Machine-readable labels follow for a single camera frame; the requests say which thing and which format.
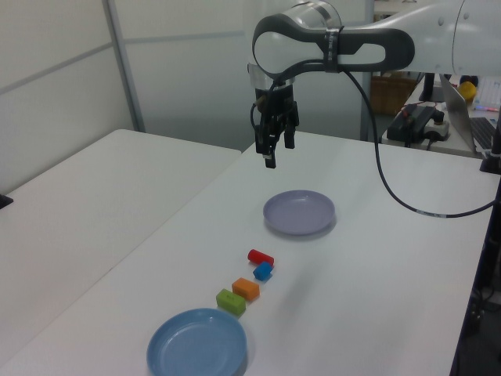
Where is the white device with lights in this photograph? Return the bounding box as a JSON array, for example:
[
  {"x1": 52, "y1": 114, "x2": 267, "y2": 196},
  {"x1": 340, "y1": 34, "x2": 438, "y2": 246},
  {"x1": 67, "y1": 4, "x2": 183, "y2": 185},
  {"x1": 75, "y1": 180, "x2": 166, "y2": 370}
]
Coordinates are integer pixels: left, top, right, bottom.
[{"x1": 471, "y1": 76, "x2": 501, "y2": 113}]

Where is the black monitor stand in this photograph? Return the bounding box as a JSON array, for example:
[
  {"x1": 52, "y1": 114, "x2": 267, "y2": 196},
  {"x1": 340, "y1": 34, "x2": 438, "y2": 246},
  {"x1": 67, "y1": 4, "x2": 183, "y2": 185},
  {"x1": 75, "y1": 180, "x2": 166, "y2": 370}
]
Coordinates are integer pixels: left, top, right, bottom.
[{"x1": 418, "y1": 72, "x2": 445, "y2": 103}]

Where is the brown cardboard box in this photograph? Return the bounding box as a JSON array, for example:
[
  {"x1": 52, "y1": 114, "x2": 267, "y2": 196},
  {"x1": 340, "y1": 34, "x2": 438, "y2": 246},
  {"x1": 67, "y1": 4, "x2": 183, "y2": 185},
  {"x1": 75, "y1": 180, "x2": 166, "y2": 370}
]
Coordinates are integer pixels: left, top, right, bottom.
[{"x1": 370, "y1": 74, "x2": 422, "y2": 115}]

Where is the green block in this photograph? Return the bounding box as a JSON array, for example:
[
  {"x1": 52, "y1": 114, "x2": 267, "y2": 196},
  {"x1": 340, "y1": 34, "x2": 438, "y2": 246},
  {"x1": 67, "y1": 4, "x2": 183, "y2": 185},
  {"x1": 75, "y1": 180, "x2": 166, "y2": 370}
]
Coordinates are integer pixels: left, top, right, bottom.
[{"x1": 215, "y1": 288, "x2": 247, "y2": 316}]

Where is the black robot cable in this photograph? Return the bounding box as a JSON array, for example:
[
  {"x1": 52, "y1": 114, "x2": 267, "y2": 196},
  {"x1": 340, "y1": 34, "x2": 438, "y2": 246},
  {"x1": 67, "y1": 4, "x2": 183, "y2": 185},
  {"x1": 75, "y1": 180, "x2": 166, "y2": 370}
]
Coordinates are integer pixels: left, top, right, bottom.
[{"x1": 250, "y1": 58, "x2": 501, "y2": 219}]

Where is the grey emergency stop box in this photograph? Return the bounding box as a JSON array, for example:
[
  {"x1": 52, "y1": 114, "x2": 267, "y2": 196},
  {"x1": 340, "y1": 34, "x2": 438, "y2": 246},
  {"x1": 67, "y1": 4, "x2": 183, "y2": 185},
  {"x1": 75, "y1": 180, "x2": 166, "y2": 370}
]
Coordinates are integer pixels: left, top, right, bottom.
[{"x1": 424, "y1": 109, "x2": 451, "y2": 142}]

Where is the yellow ball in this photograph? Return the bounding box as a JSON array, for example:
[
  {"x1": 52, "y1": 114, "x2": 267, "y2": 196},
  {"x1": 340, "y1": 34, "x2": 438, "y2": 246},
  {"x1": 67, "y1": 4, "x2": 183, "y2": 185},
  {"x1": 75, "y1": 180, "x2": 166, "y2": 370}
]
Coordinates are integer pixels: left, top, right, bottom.
[{"x1": 458, "y1": 81, "x2": 478, "y2": 103}]

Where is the orange block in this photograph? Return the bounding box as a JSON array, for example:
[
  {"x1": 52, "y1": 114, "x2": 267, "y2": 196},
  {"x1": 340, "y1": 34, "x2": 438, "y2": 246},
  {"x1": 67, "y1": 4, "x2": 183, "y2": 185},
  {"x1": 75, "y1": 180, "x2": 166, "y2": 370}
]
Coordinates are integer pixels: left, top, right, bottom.
[{"x1": 231, "y1": 277, "x2": 261, "y2": 302}]

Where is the blue block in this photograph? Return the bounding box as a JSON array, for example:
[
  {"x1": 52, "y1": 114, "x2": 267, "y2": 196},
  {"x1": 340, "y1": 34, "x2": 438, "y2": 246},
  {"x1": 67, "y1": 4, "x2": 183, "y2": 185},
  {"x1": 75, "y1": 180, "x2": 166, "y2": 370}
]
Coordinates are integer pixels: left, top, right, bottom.
[{"x1": 252, "y1": 261, "x2": 273, "y2": 281}]

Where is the blue plate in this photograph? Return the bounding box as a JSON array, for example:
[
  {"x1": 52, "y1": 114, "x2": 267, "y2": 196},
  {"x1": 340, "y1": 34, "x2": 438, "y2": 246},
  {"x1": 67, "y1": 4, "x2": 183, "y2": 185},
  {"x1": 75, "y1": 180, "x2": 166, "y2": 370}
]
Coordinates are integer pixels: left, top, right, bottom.
[{"x1": 146, "y1": 308, "x2": 249, "y2": 376}]

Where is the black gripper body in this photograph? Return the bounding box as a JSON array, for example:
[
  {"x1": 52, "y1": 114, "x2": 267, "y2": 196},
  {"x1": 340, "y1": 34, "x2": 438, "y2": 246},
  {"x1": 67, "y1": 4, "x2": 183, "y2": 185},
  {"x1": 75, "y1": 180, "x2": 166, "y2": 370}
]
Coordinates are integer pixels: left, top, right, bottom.
[{"x1": 253, "y1": 85, "x2": 301, "y2": 136}]

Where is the black power unit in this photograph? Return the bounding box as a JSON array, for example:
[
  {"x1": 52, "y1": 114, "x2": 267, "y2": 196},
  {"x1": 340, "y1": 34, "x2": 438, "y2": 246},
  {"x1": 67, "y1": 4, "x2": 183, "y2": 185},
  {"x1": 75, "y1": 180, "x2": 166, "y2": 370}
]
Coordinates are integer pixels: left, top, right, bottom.
[{"x1": 387, "y1": 103, "x2": 438, "y2": 144}]

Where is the red cylinder block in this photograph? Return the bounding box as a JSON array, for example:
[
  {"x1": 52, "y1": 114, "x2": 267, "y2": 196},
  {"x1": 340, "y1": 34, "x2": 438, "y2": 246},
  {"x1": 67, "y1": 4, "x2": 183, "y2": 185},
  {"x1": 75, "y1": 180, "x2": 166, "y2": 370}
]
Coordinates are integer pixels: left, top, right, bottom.
[{"x1": 247, "y1": 248, "x2": 275, "y2": 266}]

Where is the grey partition post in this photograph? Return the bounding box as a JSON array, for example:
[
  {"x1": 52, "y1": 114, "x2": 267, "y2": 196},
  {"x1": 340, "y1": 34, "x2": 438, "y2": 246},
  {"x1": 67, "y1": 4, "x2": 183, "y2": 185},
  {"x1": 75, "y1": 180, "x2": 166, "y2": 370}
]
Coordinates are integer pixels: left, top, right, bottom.
[{"x1": 359, "y1": 0, "x2": 377, "y2": 142}]

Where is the purple plate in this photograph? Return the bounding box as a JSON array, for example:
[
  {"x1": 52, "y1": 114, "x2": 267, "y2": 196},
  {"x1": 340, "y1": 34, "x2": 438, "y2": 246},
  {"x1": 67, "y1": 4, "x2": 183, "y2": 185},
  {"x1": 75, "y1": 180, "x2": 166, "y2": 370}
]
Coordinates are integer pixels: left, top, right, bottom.
[{"x1": 262, "y1": 190, "x2": 337, "y2": 237}]

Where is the silver laptop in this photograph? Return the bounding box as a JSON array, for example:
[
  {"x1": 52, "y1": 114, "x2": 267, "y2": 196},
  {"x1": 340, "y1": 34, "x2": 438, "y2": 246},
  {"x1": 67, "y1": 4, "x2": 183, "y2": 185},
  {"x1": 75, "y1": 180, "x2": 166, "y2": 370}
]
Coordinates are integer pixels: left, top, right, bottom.
[{"x1": 440, "y1": 74, "x2": 498, "y2": 156}]

